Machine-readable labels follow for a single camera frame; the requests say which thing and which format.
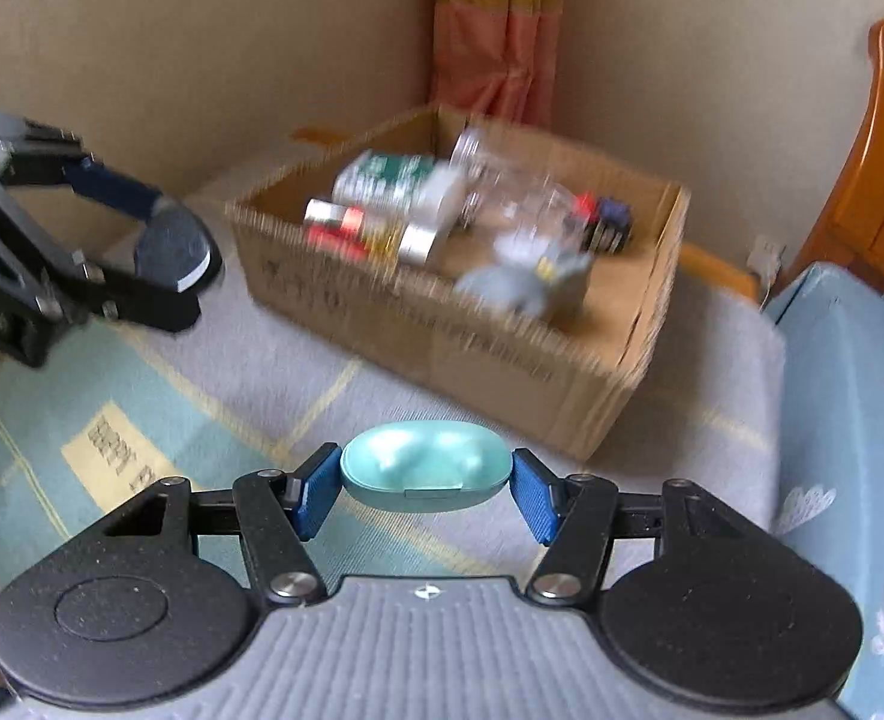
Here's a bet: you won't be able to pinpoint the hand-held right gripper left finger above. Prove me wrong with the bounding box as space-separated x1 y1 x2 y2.
101 442 344 610

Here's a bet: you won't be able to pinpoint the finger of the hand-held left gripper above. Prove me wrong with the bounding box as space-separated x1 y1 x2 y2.
0 178 205 334
9 118 164 224

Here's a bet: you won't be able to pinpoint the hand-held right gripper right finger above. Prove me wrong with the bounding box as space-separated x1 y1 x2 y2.
512 447 771 610

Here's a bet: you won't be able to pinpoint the black dome-shaped object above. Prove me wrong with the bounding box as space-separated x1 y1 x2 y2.
133 199 223 295

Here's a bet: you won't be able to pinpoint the teal earbud case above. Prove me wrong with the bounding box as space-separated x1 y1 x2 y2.
339 423 517 508

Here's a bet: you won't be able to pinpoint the cardboard box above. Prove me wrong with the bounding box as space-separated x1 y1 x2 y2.
224 103 693 463

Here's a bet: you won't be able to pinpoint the grey toy figure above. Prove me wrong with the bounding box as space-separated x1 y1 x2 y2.
455 234 594 321

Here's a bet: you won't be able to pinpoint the red and yellow can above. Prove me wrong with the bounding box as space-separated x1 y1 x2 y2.
302 198 452 269

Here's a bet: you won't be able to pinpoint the green and white box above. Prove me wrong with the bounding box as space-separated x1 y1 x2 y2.
332 151 467 224

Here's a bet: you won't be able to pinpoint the black toy train red wheels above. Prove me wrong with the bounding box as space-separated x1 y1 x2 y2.
571 193 632 254

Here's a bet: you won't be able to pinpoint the clear plastic cup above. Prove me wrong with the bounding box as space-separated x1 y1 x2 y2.
448 127 579 242

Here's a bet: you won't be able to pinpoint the checked bed sheet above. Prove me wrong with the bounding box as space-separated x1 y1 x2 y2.
0 165 788 616

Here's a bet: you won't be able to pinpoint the pink and beige curtain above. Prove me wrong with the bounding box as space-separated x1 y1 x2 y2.
432 0 572 130

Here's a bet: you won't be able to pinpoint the wooden bed headboard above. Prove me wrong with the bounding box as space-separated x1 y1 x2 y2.
789 18 884 299

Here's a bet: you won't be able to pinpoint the white wall charger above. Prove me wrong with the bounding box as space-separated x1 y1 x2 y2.
748 235 789 276

